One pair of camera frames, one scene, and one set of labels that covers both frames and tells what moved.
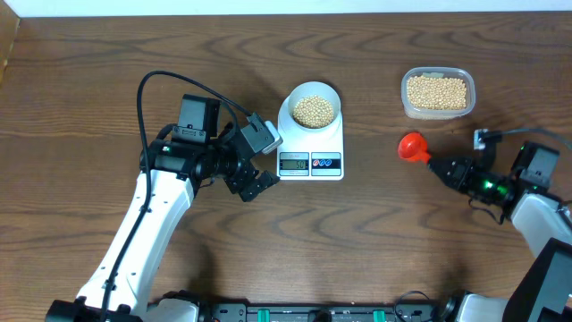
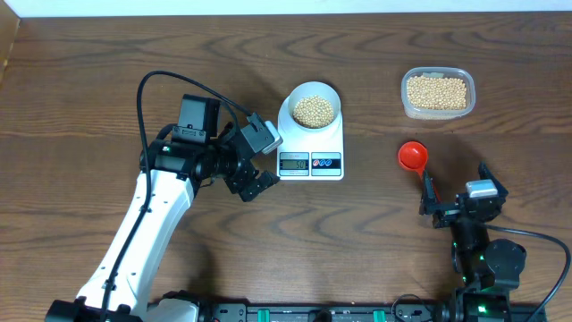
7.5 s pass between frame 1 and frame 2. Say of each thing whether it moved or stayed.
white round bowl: stayed
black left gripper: stayed
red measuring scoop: moved
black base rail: stayed
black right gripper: moved
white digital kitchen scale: stayed
